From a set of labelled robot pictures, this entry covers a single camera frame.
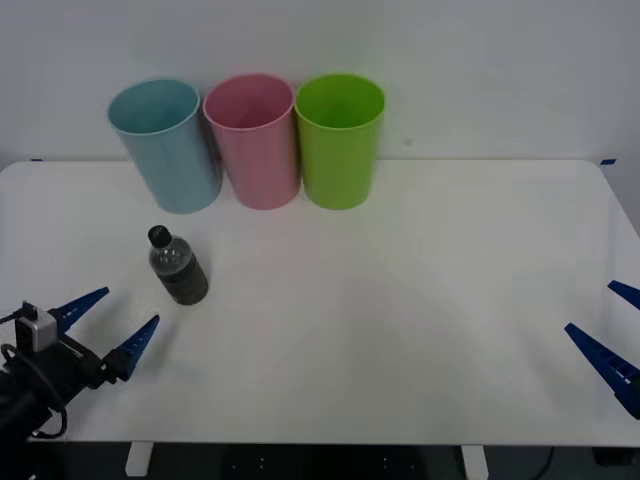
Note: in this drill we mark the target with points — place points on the white table leg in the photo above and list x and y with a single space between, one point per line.
138 459
475 462

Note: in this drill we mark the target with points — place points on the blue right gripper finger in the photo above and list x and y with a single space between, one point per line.
627 291
605 360

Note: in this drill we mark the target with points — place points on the silver and black left arm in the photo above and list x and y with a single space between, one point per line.
20 400

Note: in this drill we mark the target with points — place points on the pale blue plastic bin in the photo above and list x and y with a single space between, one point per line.
165 165

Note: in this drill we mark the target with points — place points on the green plastic bin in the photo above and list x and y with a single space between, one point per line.
340 160

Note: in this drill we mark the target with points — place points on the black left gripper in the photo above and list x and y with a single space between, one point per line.
75 365

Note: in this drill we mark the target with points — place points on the pink plastic bin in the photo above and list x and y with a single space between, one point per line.
260 160

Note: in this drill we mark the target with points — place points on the dark bottle with black cap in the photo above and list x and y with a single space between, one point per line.
182 275

